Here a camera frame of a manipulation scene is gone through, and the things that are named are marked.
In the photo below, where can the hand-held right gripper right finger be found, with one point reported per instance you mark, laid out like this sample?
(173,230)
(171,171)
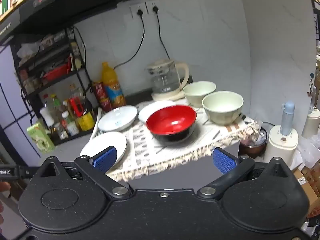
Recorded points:
(223,163)

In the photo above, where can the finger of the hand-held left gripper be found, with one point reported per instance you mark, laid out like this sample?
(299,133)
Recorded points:
(23,172)

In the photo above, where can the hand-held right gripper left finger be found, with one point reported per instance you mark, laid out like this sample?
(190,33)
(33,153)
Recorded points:
(105,159)

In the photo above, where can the white plate with blue print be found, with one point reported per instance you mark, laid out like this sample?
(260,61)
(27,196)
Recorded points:
(117,120)

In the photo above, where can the person's left hand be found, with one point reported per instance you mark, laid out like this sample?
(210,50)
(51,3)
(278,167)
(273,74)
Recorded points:
(4,188)

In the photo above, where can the plain white plate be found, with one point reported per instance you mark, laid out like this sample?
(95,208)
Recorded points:
(100,142)
(153,110)

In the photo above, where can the brown pot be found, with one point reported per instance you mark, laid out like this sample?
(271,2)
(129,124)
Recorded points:
(252,146)

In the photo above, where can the green carton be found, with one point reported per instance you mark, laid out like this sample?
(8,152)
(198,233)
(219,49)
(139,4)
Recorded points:
(41,140)

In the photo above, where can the patterned tablecloth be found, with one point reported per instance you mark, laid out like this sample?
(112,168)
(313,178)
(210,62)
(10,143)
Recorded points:
(145,150)

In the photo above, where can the pale green bowl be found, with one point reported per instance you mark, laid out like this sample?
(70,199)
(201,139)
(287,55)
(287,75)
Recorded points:
(222,110)
(198,92)

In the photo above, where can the group of condiment bottles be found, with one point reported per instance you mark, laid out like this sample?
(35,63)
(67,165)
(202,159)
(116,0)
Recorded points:
(75,112)

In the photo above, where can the white round appliance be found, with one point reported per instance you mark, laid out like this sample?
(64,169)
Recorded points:
(282,148)

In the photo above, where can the red snack can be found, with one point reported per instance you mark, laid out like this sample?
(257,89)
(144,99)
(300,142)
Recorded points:
(102,96)

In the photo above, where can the red and black bowl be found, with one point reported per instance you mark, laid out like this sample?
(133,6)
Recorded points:
(172,122)

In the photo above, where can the orange juice bottle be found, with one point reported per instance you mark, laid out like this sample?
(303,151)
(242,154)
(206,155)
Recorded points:
(112,87)

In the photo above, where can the blue thermos bottle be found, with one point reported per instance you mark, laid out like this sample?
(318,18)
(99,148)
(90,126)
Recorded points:
(288,117)

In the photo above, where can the black metal rack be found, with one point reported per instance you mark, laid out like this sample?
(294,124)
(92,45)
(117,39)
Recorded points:
(82,77)

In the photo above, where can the cream kettle base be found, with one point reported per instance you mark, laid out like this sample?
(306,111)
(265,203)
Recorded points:
(166,97)

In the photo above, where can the cardboard boxes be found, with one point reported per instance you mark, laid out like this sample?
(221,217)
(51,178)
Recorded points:
(308,187)

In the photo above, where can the cream appliance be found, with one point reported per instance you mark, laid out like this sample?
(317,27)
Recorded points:
(311,123)

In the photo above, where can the red plastic basket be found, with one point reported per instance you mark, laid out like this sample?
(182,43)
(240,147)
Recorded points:
(56,73)

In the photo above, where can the glass electric kettle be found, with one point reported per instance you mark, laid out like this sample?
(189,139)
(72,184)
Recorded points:
(165,77)

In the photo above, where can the black range hood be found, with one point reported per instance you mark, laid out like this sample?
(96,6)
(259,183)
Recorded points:
(75,5)

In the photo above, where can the white wall socket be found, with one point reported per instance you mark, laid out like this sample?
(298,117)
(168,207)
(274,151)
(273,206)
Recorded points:
(153,6)
(138,10)

